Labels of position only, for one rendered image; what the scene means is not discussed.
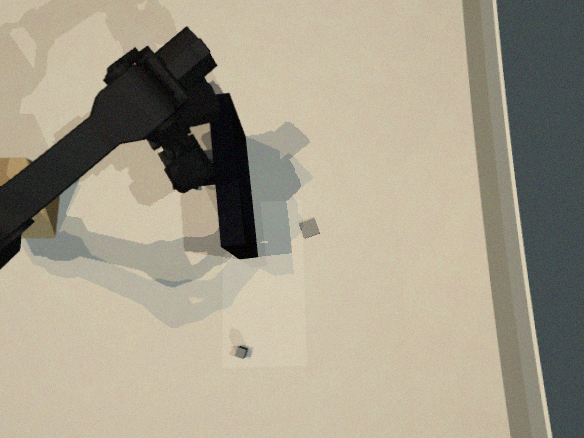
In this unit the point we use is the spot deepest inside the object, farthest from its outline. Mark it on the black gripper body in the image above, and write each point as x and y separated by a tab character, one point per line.
190	167

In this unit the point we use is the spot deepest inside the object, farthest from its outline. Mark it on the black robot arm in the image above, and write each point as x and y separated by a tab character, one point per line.
140	99

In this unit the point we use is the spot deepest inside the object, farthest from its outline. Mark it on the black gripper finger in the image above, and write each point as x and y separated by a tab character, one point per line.
165	159

